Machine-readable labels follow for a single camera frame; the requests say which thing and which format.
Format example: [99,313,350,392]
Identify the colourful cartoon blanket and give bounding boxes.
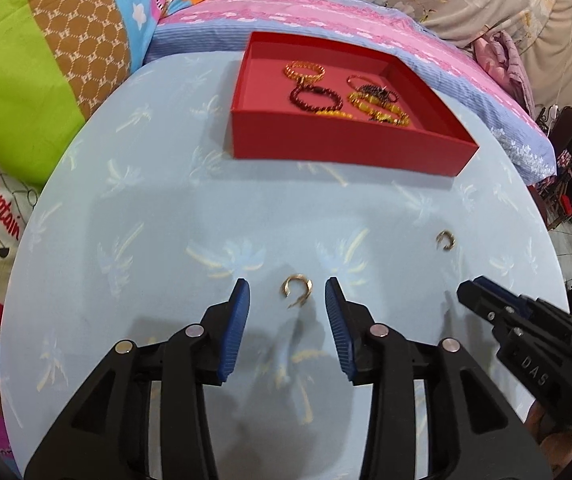
[0,0,247,480]

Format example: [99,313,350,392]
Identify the amber bead bracelet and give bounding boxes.
[370,109,411,127]

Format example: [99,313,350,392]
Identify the red jewelry box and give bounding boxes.
[229,31,481,178]

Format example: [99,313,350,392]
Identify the pink blue rose-print pillow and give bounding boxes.
[148,0,557,187]

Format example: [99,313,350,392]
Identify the plain gold bangle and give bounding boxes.
[347,74,381,92]

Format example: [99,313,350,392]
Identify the person's right hand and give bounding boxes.
[527,400,572,480]

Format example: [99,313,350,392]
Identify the pale purple cloth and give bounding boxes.
[473,30,537,117]

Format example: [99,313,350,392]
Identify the dark red bead bracelet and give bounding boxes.
[291,85,343,111]

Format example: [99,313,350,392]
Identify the gold leaf bangle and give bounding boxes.
[285,60,327,82]

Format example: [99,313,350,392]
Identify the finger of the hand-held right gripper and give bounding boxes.
[457,281,508,333]
[473,276,534,318]

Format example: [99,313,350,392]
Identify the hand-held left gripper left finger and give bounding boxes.
[24,278,251,480]

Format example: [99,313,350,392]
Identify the black bead bracelet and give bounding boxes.
[358,85,397,104]

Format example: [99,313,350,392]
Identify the light blue palm-print tablecloth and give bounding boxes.
[0,50,572,480]

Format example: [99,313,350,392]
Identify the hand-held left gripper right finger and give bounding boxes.
[325,276,552,480]

